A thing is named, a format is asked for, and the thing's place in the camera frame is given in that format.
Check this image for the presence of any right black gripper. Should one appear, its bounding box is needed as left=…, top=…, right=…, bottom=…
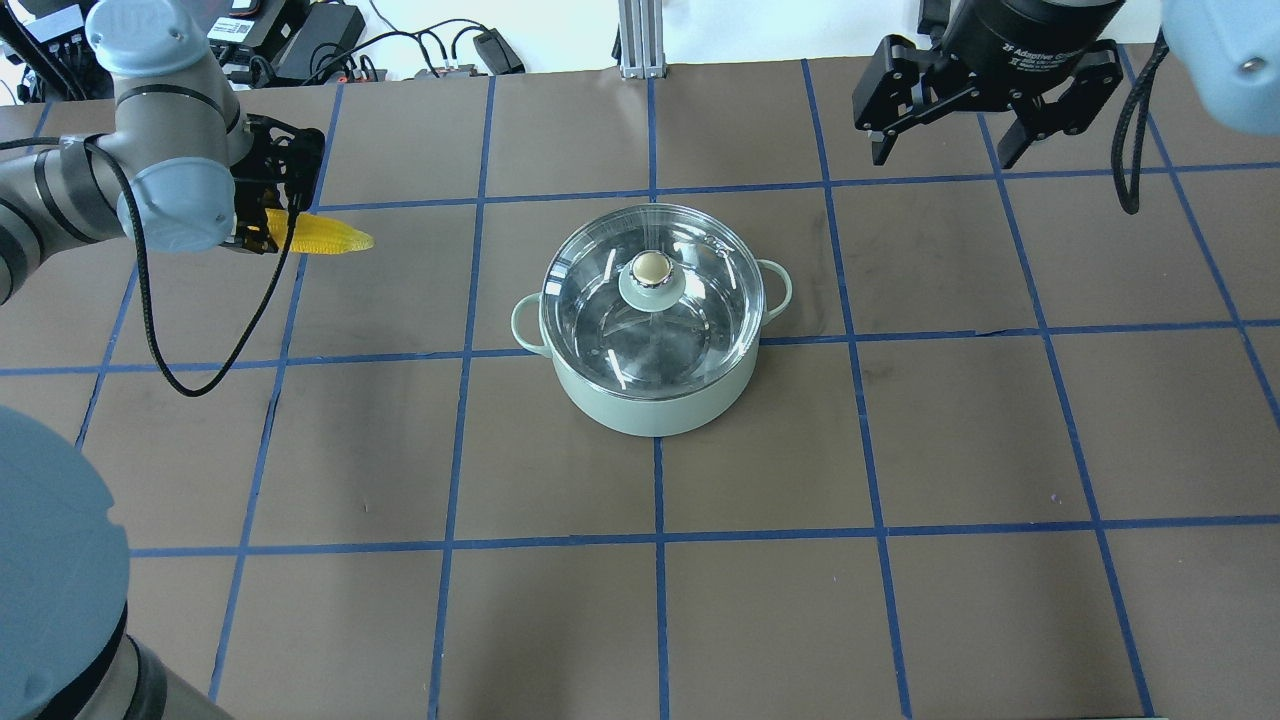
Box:
left=852, top=1, right=1124, bottom=169

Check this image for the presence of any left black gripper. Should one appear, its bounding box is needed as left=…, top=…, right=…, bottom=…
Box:
left=228, top=114, right=326, bottom=255

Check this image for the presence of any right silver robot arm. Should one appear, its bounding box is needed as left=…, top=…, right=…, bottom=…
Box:
left=852, top=1, right=1279, bottom=215

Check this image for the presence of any black power adapter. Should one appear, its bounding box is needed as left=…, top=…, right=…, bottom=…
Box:
left=271, top=3, right=366, bottom=87

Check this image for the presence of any mint green electric pot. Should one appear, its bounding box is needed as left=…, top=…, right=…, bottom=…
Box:
left=509, top=202, right=794, bottom=438

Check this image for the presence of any yellow corn cob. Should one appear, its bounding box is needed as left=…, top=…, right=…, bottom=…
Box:
left=266, top=208, right=375, bottom=255

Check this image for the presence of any glass pot lid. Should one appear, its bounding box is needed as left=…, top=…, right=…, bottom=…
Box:
left=538, top=202, right=792, bottom=400

